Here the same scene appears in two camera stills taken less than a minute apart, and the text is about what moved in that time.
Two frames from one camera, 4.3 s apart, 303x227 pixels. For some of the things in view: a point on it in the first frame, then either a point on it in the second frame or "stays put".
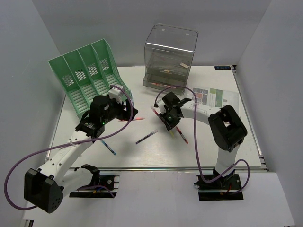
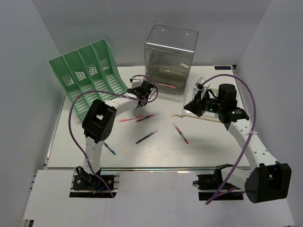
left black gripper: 125,115 → 133,89
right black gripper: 169,125 → 197,104
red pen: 156,112 → 147,117
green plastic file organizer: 87,73 stays put
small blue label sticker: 222,67 stays put
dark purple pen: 147,136 stays put
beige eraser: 184,65 stays put
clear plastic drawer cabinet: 168,53 stays put
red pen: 182,135 stays put
